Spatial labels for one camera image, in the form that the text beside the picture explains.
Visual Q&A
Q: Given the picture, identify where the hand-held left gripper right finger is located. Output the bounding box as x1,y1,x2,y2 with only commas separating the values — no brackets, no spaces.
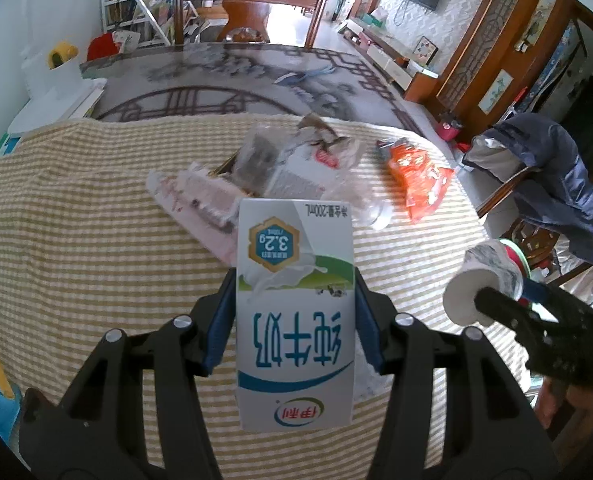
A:
353,266,562,480

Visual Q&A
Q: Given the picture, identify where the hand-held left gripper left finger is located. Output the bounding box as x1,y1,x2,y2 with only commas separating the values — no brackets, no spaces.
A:
19,265,237,480

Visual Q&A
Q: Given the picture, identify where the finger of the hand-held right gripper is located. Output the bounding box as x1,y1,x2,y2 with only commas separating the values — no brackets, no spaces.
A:
521,277,593,318
473,285,552,356

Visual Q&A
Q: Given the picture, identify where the red bin with green rim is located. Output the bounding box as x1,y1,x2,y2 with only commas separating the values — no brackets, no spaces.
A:
499,239,533,311

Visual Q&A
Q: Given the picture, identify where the printed paper cup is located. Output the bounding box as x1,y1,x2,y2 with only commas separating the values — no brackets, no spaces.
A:
442,240,524,326

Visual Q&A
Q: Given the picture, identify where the white blue milk carton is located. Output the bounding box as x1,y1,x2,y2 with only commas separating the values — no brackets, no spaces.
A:
236,198,355,432

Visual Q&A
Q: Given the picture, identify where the newspaper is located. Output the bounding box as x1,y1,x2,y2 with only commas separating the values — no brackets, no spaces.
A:
296,114,362,166

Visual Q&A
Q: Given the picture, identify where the pink plastic wrapper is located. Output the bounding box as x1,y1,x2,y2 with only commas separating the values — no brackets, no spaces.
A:
146,161,242,266

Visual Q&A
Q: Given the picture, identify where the carved wooden chair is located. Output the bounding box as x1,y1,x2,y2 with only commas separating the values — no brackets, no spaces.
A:
476,165,593,286

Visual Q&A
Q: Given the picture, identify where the clear plastic cup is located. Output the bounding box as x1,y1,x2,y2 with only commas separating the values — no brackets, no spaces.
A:
326,160,392,231

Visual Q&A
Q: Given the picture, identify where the blue jacket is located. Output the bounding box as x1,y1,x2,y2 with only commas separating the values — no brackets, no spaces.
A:
461,112,593,266

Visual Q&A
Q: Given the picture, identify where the striped woven table mat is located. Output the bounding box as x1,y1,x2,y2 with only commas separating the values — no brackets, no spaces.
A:
0,112,527,480

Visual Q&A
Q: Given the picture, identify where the white paper box red logo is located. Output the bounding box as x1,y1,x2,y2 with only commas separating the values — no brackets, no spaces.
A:
269,145,342,201

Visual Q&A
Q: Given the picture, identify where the clear plastic bag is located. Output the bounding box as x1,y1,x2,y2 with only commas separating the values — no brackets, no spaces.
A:
231,125,302,198

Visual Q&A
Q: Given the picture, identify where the orange snack bag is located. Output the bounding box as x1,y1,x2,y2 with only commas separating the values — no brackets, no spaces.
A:
376,138,455,225

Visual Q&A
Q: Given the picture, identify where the grey patterned table cover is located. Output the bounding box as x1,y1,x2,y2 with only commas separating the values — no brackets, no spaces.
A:
79,42,429,136

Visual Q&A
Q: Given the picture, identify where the television cabinet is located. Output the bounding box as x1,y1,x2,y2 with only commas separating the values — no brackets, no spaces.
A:
339,15,439,103

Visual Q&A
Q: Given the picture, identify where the framed star artwork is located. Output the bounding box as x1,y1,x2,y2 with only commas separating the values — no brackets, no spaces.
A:
413,35,438,63

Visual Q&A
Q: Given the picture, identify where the white plastic container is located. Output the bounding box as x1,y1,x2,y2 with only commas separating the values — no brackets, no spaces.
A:
9,50,108,136

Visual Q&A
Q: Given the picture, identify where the red bag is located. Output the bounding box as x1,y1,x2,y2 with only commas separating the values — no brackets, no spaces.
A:
86,34,122,61

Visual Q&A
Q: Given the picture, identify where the yellow plastic toy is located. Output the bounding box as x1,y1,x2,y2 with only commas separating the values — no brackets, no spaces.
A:
49,41,80,69

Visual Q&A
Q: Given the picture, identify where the white step ladder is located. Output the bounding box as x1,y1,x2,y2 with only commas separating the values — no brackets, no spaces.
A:
100,0,177,46

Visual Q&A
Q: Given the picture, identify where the flower wall picture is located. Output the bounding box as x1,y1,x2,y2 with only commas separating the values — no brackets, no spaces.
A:
477,69,514,113

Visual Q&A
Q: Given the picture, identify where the hanging wall scroll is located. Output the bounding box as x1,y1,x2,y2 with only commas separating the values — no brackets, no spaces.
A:
513,0,559,53

